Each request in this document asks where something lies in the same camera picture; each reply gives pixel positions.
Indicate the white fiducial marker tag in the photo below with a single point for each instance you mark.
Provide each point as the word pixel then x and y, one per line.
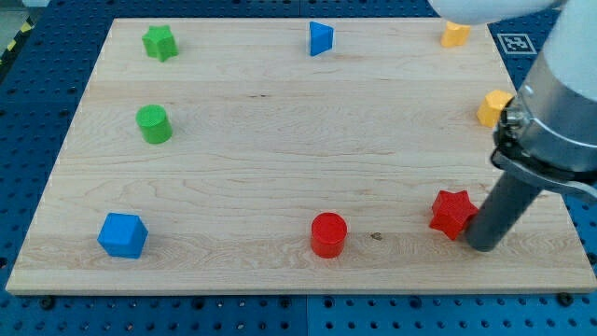
pixel 516 44

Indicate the yellow block top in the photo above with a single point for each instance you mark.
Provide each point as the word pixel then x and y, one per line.
pixel 454 35

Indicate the blue triangle block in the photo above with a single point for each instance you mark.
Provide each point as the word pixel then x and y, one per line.
pixel 321 37

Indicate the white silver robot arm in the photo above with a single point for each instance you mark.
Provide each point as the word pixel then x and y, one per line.
pixel 545 138

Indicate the red cylinder block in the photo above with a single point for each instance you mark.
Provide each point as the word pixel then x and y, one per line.
pixel 328 234

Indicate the green cylinder block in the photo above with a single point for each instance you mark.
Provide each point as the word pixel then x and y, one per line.
pixel 153 122

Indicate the yellow hexagon block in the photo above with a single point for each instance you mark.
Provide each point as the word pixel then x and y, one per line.
pixel 492 106

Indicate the blue cube block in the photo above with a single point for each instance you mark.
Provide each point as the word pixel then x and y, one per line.
pixel 123 236

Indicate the red star block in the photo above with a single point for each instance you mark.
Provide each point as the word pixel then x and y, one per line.
pixel 452 212

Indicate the green star block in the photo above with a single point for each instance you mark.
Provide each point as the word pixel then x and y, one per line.
pixel 159 42

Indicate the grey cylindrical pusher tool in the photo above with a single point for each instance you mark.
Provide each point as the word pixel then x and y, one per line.
pixel 507 201

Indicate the wooden board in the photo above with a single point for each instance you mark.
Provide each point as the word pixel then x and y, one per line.
pixel 265 138

